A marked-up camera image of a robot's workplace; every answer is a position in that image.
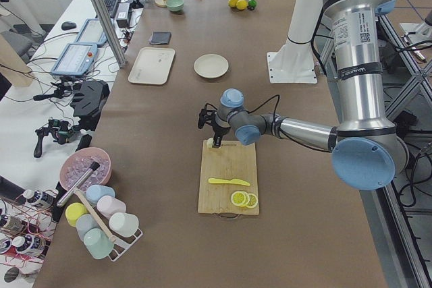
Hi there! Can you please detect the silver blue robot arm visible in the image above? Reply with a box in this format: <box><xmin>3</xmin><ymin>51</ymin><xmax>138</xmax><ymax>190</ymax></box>
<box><xmin>199</xmin><ymin>0</ymin><xmax>408</xmax><ymax>190</ymax></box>

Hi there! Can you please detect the white round plate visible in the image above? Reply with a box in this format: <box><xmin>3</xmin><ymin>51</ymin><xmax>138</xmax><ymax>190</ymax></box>
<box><xmin>194</xmin><ymin>54</ymin><xmax>229</xmax><ymax>79</ymax></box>

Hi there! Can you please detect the black computer mouse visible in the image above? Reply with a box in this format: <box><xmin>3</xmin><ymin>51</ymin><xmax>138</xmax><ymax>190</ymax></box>
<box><xmin>61</xmin><ymin>21</ymin><xmax>77</xmax><ymax>30</ymax></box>

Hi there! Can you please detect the grey-blue cup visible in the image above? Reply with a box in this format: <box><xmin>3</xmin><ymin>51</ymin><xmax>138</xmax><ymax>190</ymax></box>
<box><xmin>76</xmin><ymin>214</ymin><xmax>99</xmax><ymax>241</ymax></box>

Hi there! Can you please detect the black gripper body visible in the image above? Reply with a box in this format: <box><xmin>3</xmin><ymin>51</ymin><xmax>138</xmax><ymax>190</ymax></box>
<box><xmin>212</xmin><ymin>115</ymin><xmax>231</xmax><ymax>140</ymax></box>

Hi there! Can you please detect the lemon slice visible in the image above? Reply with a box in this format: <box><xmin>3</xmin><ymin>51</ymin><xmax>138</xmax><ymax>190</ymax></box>
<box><xmin>230</xmin><ymin>191</ymin><xmax>250</xmax><ymax>207</ymax></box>
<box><xmin>244</xmin><ymin>193</ymin><xmax>258</xmax><ymax>209</ymax></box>
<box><xmin>250</xmin><ymin>194</ymin><xmax>258</xmax><ymax>208</ymax></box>

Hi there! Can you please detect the pale bun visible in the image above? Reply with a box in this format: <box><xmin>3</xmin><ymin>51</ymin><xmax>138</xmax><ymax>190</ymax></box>
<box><xmin>206</xmin><ymin>138</ymin><xmax>219</xmax><ymax>149</ymax></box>

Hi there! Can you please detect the mint green cup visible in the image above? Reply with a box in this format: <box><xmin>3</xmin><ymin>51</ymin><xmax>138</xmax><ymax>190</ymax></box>
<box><xmin>83</xmin><ymin>228</ymin><xmax>114</xmax><ymax>260</ymax></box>

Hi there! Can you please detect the yellow lemon right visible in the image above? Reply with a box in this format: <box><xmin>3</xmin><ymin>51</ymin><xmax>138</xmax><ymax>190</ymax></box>
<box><xmin>236</xmin><ymin>0</ymin><xmax>248</xmax><ymax>11</ymax></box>

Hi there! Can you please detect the dark blue-grey cloth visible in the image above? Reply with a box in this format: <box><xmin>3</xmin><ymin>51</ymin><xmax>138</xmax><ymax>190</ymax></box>
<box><xmin>149</xmin><ymin>31</ymin><xmax>171</xmax><ymax>45</ymax></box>

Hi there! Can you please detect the yellow lemon left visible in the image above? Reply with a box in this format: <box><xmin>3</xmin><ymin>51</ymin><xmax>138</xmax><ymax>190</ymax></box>
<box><xmin>228</xmin><ymin>0</ymin><xmax>238</xmax><ymax>8</ymax></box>

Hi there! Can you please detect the green lime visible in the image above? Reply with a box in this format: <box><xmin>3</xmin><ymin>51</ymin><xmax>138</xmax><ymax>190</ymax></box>
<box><xmin>248</xmin><ymin>0</ymin><xmax>257</xmax><ymax>10</ymax></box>

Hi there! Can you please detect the teach pendant far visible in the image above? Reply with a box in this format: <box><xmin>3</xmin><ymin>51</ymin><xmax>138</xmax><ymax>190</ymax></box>
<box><xmin>75</xmin><ymin>18</ymin><xmax>107</xmax><ymax>47</ymax></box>

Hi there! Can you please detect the lemon slice middle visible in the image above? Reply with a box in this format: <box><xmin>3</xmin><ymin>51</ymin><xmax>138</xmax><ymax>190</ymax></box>
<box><xmin>244</xmin><ymin>193</ymin><xmax>258</xmax><ymax>209</ymax></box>

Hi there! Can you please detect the white cup rack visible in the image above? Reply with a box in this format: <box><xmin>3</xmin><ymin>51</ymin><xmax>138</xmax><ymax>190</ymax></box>
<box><xmin>74</xmin><ymin>189</ymin><xmax>144</xmax><ymax>262</ymax></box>

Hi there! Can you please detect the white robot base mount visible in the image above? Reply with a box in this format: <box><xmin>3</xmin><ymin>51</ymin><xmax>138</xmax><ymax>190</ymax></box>
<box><xmin>267</xmin><ymin>0</ymin><xmax>322</xmax><ymax>84</ymax></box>

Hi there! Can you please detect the lemon slice front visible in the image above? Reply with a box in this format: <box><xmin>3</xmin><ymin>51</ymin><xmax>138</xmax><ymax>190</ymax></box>
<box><xmin>230</xmin><ymin>191</ymin><xmax>250</xmax><ymax>207</ymax></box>

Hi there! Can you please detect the teach pendant near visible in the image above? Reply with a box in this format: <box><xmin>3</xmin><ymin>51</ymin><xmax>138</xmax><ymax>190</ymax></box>
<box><xmin>50</xmin><ymin>42</ymin><xmax>98</xmax><ymax>77</ymax></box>

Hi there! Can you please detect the black stand base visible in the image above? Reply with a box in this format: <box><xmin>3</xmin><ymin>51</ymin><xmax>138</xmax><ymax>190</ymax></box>
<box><xmin>70</xmin><ymin>80</ymin><xmax>110</xmax><ymax>131</ymax></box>

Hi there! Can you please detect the lemon slice back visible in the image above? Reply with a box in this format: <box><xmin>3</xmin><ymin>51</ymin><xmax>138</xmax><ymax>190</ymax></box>
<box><xmin>250</xmin><ymin>194</ymin><xmax>258</xmax><ymax>208</ymax></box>

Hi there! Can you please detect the black keyboard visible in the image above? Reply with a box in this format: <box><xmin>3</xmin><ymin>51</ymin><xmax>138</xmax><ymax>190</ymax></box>
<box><xmin>103</xmin><ymin>0</ymin><xmax>121</xmax><ymax>18</ymax></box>

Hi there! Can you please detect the white rabbit tray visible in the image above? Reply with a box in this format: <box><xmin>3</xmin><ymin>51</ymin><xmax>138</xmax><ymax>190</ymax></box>
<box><xmin>128</xmin><ymin>47</ymin><xmax>176</xmax><ymax>86</ymax></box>

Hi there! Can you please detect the white cup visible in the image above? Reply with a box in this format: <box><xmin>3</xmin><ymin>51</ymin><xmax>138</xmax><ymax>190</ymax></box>
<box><xmin>109</xmin><ymin>212</ymin><xmax>139</xmax><ymax>237</ymax></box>

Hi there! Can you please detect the yellow lemon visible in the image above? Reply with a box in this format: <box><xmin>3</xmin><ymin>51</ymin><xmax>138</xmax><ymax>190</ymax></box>
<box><xmin>236</xmin><ymin>0</ymin><xmax>248</xmax><ymax>11</ymax></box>
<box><xmin>228</xmin><ymin>0</ymin><xmax>238</xmax><ymax>8</ymax></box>

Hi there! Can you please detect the pink bowl of ice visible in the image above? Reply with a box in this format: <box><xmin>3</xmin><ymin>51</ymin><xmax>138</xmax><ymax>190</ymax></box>
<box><xmin>59</xmin><ymin>147</ymin><xmax>112</xmax><ymax>192</ymax></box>

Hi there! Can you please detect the mint green bowl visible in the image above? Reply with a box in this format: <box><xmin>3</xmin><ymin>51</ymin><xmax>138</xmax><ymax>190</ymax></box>
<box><xmin>165</xmin><ymin>0</ymin><xmax>184</xmax><ymax>12</ymax></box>

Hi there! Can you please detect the bamboo cutting board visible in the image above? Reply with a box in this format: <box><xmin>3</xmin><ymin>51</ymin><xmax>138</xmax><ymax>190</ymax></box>
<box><xmin>198</xmin><ymin>140</ymin><xmax>260</xmax><ymax>218</ymax></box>

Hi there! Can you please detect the yellow cup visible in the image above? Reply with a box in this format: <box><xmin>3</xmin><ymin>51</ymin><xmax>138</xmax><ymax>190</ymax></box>
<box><xmin>65</xmin><ymin>202</ymin><xmax>88</xmax><ymax>227</ymax></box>

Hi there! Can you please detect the pink cup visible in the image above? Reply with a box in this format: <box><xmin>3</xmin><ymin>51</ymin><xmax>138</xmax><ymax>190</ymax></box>
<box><xmin>97</xmin><ymin>195</ymin><xmax>126</xmax><ymax>219</ymax></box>

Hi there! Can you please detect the teach pendant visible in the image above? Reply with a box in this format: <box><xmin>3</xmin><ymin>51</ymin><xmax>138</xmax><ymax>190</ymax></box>
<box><xmin>75</xmin><ymin>18</ymin><xmax>107</xmax><ymax>47</ymax></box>
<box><xmin>50</xmin><ymin>42</ymin><xmax>98</xmax><ymax>77</ymax></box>

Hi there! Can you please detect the yellow plastic knife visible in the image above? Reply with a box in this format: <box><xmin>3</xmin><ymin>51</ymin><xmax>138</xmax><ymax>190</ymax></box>
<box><xmin>208</xmin><ymin>177</ymin><xmax>250</xmax><ymax>187</ymax></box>

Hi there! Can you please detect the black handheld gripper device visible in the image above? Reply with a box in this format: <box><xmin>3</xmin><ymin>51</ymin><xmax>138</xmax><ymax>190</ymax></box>
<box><xmin>33</xmin><ymin>118</ymin><xmax>81</xmax><ymax>158</ymax></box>

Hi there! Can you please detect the blue cup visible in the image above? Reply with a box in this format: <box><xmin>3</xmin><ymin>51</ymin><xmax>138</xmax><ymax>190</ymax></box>
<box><xmin>86</xmin><ymin>185</ymin><xmax>115</xmax><ymax>206</ymax></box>

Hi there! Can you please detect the aluminium frame post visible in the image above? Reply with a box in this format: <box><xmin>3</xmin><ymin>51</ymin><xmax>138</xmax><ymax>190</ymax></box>
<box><xmin>90</xmin><ymin>0</ymin><xmax>126</xmax><ymax>68</ymax></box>

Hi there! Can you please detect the metal muddler black tip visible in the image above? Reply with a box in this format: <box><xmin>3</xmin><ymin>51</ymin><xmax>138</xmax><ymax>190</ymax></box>
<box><xmin>56</xmin><ymin>161</ymin><xmax>100</xmax><ymax>208</ymax></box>

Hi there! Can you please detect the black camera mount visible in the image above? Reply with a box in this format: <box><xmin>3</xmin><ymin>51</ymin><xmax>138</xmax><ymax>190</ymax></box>
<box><xmin>198</xmin><ymin>103</ymin><xmax>217</xmax><ymax>129</ymax></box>

